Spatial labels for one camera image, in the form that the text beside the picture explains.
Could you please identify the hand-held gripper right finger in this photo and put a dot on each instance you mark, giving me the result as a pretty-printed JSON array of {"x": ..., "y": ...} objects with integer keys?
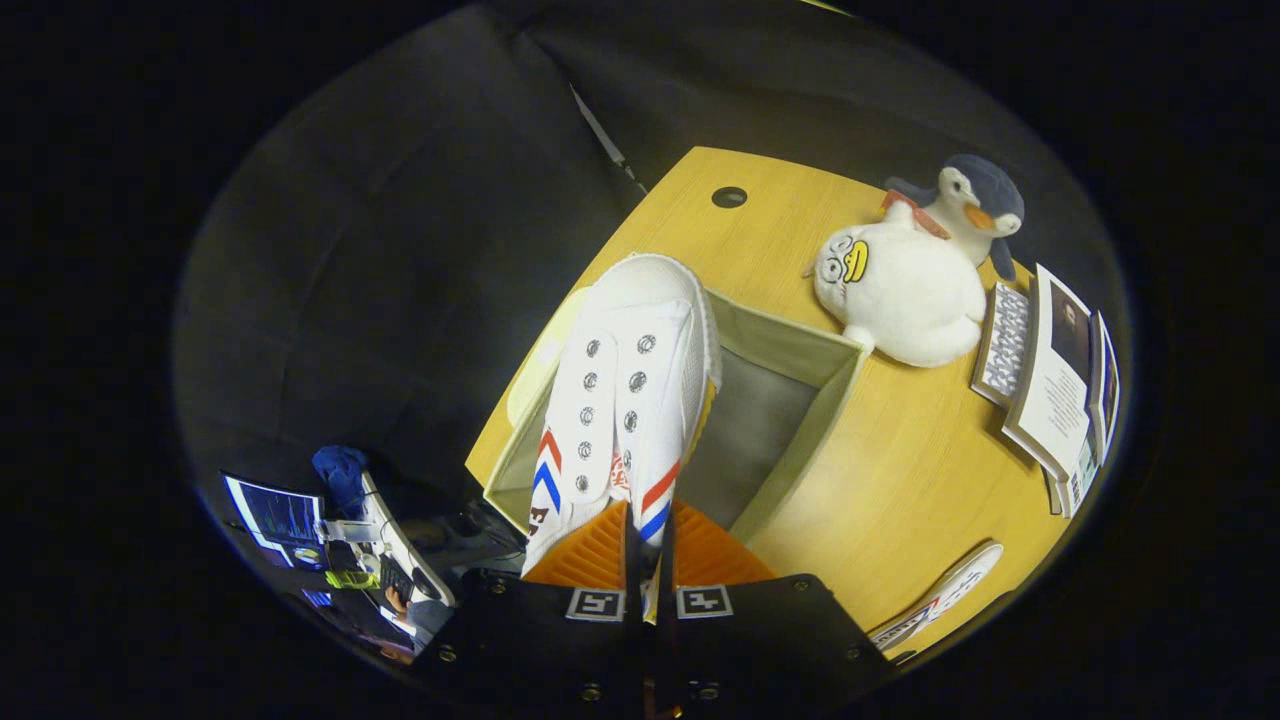
[{"x": 760, "y": 640}]

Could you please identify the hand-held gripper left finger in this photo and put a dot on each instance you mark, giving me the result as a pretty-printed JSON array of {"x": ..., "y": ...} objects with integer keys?
[{"x": 540, "y": 640}]

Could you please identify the white striped canvas shoe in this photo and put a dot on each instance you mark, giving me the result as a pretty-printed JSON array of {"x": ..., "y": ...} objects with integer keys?
[
  {"x": 940, "y": 595},
  {"x": 620, "y": 380}
]

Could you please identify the beige fabric storage box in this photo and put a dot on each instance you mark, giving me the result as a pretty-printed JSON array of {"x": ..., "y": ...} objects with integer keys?
[{"x": 770, "y": 420}]

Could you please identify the white side table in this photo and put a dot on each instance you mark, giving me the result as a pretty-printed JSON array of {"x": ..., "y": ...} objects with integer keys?
[{"x": 400, "y": 545}]

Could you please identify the blue cloth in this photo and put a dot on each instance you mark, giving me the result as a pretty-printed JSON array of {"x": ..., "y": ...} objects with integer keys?
[{"x": 340, "y": 475}]

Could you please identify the computer monitor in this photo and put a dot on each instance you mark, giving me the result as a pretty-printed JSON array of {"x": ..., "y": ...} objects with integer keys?
[{"x": 275, "y": 515}]

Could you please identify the book with pale teal cover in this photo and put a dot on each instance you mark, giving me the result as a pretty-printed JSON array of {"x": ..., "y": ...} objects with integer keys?
[{"x": 1075, "y": 480}]

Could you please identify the white duck plush toy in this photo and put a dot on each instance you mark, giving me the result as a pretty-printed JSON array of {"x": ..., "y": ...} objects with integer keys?
[{"x": 900, "y": 295}]

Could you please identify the white spiral notebook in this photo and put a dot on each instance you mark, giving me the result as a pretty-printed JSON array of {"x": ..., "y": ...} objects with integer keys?
[{"x": 1003, "y": 340}]

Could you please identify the white book with dark photo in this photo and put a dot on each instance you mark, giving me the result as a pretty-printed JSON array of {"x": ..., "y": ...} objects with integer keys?
[{"x": 1060, "y": 390}]

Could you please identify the book with blue photo cover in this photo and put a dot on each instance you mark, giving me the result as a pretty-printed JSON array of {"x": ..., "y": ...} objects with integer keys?
[{"x": 1105, "y": 380}]

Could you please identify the grey penguin plush toy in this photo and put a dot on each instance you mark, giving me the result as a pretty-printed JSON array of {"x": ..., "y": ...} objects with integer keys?
[{"x": 975, "y": 200}]

